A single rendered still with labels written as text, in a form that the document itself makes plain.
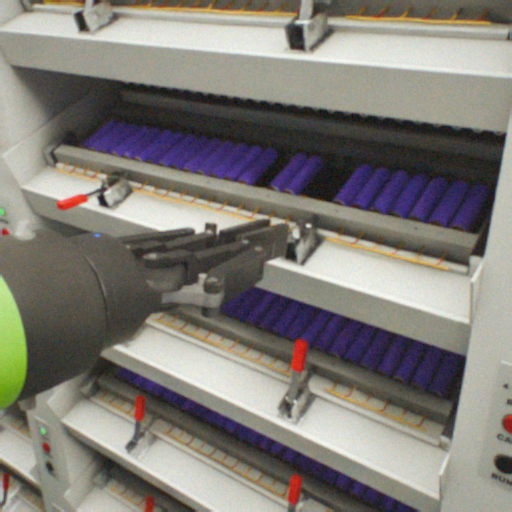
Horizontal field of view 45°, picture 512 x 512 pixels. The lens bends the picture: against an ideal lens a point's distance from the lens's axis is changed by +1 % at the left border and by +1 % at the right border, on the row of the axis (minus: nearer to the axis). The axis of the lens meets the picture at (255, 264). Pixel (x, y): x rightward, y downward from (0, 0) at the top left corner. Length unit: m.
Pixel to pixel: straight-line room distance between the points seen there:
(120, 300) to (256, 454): 0.54
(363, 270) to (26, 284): 0.34
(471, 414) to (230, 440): 0.42
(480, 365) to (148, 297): 0.29
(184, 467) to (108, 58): 0.56
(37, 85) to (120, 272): 0.54
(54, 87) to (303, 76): 0.44
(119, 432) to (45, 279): 0.69
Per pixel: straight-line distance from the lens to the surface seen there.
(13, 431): 1.36
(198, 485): 0.92
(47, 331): 0.34
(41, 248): 0.36
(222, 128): 0.80
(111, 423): 1.03
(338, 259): 0.60
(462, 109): 0.50
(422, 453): 0.68
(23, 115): 0.88
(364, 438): 0.69
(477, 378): 0.56
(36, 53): 0.80
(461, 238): 0.58
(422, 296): 0.56
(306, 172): 0.69
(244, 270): 0.45
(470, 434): 0.60
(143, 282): 0.39
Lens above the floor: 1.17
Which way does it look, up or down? 26 degrees down
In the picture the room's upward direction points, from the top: straight up
